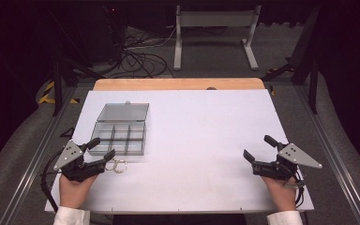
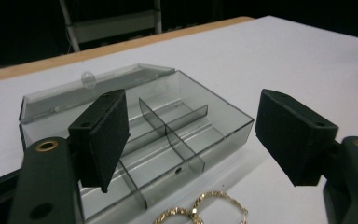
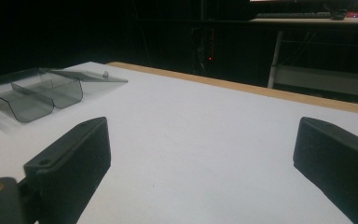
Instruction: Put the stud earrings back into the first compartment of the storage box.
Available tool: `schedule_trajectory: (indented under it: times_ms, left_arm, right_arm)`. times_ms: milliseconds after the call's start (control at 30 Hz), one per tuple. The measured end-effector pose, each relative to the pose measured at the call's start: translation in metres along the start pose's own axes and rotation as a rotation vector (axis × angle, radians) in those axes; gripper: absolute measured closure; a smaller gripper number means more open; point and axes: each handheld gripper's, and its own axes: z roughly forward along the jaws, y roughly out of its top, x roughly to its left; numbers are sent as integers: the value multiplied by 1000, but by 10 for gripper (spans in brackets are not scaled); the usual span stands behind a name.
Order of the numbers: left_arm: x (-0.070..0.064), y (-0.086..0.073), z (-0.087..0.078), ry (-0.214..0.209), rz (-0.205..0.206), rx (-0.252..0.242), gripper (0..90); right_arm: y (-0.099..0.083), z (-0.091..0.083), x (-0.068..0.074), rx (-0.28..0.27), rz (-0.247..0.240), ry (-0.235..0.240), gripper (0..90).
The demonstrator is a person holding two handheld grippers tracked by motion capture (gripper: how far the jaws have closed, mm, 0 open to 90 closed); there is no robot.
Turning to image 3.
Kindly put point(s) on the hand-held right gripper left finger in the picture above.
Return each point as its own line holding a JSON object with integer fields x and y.
{"x": 71, "y": 168}

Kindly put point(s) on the black keyboard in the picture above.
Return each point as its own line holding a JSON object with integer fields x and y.
{"x": 293, "y": 15}

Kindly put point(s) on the black computer mouse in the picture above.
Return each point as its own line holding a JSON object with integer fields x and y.
{"x": 338, "y": 15}

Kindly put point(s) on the clear grey plastic box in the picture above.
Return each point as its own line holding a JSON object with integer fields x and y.
{"x": 34, "y": 93}

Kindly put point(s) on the white desk with metal legs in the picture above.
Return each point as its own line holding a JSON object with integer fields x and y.
{"x": 323, "y": 77}

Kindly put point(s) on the small red box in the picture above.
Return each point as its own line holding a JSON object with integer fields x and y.
{"x": 353, "y": 14}

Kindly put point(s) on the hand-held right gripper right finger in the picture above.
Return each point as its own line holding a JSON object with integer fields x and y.
{"x": 338, "y": 161}

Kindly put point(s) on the dark computer tower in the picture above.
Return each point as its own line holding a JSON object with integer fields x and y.
{"x": 202, "y": 49}

